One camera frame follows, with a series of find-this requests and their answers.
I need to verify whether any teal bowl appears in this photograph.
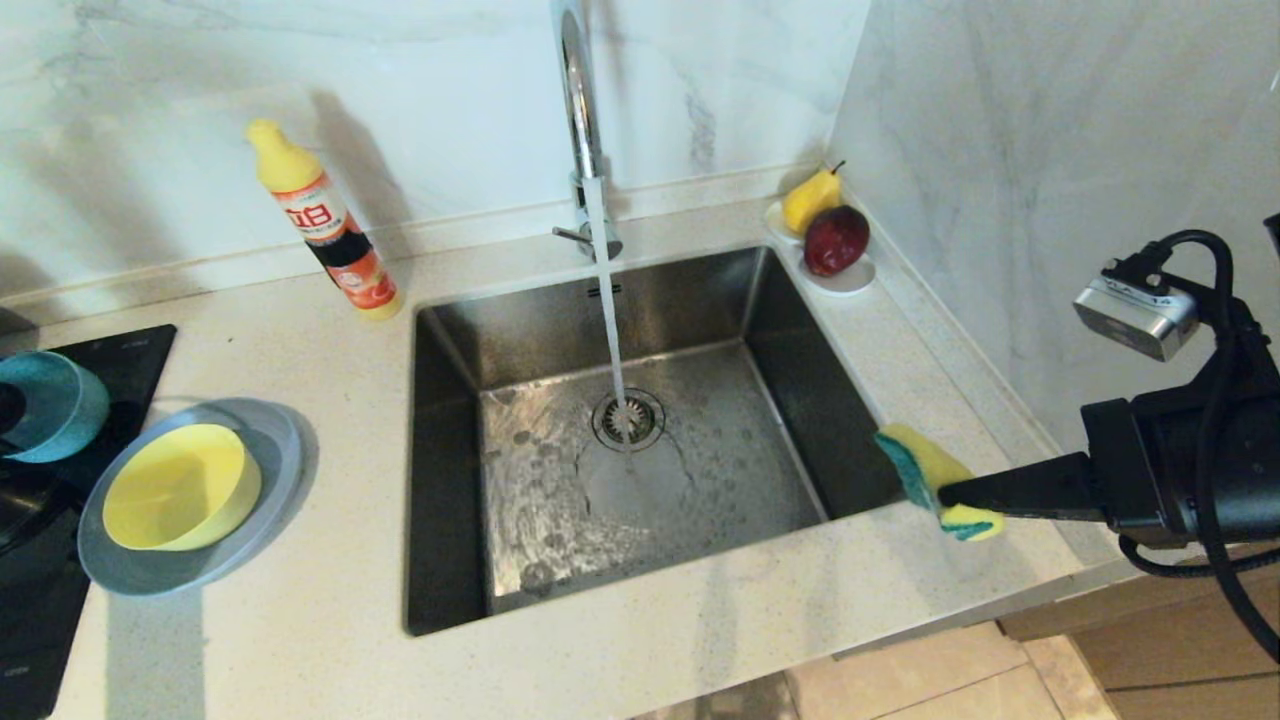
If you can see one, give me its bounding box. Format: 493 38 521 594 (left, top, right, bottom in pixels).
0 350 111 464

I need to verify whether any yellow sponge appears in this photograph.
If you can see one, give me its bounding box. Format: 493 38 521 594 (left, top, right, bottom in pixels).
875 423 1005 543

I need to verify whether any yellow-green bowl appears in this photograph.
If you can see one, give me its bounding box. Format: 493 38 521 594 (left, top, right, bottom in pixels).
102 424 263 553

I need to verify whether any orange dish soap bottle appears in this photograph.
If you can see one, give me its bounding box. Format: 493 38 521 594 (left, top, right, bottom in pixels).
248 120 405 321

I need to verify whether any chrome faucet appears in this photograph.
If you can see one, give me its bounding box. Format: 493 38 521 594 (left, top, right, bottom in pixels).
548 0 624 263

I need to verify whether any stainless steel sink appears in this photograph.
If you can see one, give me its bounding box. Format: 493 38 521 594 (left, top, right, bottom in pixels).
400 245 918 638

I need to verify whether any metal sink drain strainer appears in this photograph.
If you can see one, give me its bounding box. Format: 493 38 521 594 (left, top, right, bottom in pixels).
591 388 667 454

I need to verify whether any black induction cooktop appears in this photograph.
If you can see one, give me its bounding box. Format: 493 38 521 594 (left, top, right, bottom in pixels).
0 325 178 720

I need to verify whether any light wooden cabinet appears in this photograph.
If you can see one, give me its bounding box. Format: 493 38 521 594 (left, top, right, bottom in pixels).
1000 545 1280 720

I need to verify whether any gray plate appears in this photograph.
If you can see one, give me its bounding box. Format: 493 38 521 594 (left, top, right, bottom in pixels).
78 398 303 598

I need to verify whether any small white fruit dish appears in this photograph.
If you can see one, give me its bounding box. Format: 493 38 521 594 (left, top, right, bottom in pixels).
765 200 878 297

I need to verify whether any dark red apple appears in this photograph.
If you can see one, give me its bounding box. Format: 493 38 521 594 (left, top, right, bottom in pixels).
803 205 872 278

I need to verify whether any yellow pear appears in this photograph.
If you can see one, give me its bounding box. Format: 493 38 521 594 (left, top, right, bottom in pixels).
781 160 846 236

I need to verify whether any running water stream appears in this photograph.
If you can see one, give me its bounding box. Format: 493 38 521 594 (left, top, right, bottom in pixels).
583 178 641 471

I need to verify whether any black camera cable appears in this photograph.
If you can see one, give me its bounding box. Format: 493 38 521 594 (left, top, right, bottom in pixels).
1105 230 1280 663

